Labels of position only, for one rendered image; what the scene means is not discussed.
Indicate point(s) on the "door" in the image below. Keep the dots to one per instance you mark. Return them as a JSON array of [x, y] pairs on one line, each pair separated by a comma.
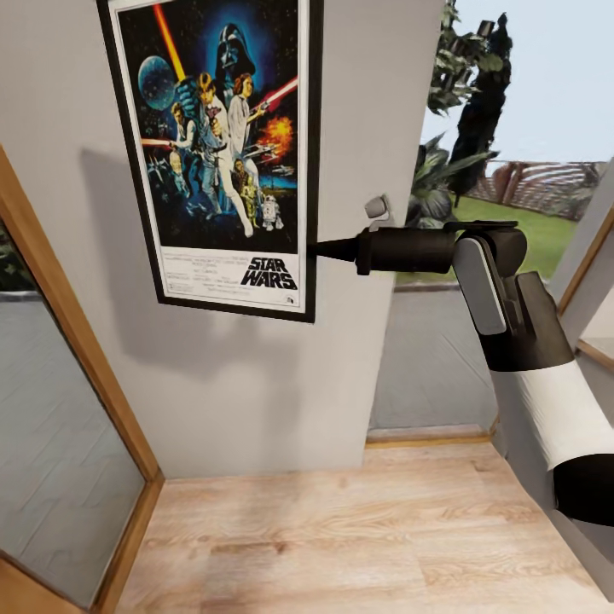
[[78, 480]]

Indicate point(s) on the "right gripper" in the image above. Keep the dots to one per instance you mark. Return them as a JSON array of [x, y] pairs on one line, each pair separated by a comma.
[[387, 249]]

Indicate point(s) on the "fixed window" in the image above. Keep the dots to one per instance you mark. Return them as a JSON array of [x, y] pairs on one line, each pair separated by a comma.
[[519, 125]]

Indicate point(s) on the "poster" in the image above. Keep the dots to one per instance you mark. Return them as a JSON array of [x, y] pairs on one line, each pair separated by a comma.
[[220, 105]]

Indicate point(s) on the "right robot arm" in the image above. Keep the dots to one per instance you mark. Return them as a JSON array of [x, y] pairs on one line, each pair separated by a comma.
[[559, 443]]

